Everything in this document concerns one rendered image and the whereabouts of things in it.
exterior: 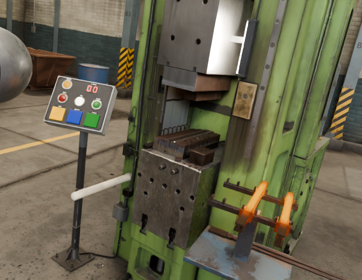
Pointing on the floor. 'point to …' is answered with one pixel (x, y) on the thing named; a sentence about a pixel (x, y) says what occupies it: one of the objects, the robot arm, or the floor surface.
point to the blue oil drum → (93, 73)
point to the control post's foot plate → (71, 264)
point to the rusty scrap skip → (47, 68)
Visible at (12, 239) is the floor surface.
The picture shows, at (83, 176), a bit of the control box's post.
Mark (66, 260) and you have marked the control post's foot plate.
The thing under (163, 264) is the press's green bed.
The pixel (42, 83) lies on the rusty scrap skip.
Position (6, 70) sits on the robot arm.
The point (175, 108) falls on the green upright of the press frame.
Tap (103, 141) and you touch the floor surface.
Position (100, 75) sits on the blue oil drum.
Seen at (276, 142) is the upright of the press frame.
